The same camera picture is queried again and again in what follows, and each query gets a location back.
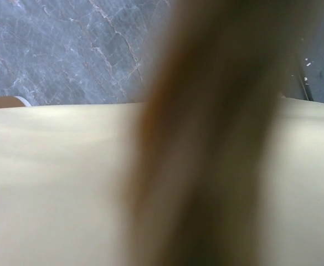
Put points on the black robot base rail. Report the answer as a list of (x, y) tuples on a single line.
[(309, 81)]

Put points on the single brown paper cup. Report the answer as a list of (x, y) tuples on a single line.
[(13, 102)]

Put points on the brown paper bag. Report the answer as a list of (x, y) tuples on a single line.
[(62, 174)]

